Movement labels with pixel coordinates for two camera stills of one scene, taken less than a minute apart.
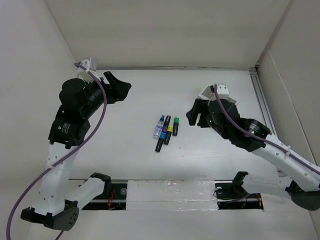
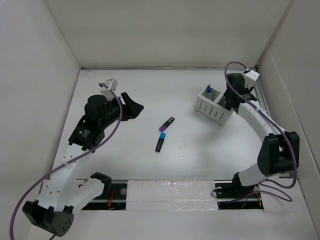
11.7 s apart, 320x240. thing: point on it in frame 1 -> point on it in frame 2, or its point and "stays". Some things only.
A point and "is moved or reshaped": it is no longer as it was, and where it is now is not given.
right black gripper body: (202, 106) -> (227, 95)
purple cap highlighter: (166, 123) is moved or reshaped
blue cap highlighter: (160, 141) stays
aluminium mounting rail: (171, 195) stays
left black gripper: (118, 89) -> (131, 109)
